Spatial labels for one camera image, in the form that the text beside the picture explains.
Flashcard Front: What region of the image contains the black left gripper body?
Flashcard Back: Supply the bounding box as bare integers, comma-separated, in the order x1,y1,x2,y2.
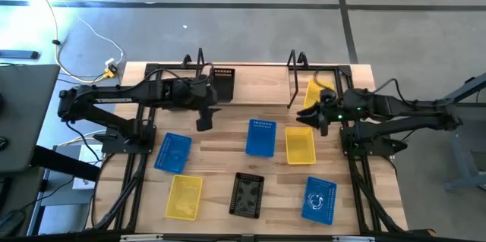
188,76,219,109

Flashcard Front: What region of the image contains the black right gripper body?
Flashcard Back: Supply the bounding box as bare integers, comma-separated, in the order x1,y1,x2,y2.
317,90,346,137

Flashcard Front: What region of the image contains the blue slotted plastic basket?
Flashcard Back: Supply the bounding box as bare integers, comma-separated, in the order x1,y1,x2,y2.
245,118,278,159
301,175,338,226
153,132,193,175

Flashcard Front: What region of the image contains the yellow slotted plastic basket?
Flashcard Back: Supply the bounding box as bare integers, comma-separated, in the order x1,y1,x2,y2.
302,78,336,110
164,174,204,222
285,126,317,166

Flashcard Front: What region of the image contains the black slotted plastic basket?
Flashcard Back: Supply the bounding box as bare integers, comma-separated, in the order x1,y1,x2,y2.
211,67,236,103
228,171,266,220

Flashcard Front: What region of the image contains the white paper sheet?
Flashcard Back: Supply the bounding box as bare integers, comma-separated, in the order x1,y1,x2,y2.
71,143,104,190

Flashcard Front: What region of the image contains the blue-grey metal stand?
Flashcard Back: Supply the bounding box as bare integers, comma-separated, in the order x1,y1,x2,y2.
443,71,486,192

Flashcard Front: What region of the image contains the black desk beam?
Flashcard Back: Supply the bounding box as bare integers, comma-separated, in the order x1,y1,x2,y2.
30,145,100,182

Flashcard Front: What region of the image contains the grey desk top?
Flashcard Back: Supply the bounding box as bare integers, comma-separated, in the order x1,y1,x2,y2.
0,63,62,174

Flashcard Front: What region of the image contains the flat black bar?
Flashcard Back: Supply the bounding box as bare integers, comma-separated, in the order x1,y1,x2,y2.
0,49,39,61

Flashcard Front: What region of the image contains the tall black shelf bracket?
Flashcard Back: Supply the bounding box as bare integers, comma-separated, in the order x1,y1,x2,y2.
286,49,301,109
194,47,207,80

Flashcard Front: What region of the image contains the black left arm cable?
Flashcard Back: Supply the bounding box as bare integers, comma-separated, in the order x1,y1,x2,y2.
125,67,214,92

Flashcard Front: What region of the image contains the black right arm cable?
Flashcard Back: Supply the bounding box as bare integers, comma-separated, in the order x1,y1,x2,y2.
374,77,421,107

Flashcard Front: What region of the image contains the black aluminium rig frame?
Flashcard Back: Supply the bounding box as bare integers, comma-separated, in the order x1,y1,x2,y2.
90,62,409,235

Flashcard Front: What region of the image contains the white floor cable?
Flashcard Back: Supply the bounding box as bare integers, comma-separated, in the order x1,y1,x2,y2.
74,13,126,65

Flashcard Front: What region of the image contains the silver table edge bracket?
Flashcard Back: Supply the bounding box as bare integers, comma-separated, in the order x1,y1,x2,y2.
332,235,376,242
119,234,165,242

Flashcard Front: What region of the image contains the black arm base cable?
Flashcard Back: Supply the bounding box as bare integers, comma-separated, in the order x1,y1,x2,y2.
65,119,104,164

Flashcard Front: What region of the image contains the pale yellow floor cable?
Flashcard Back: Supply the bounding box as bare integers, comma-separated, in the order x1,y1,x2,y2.
22,0,111,84

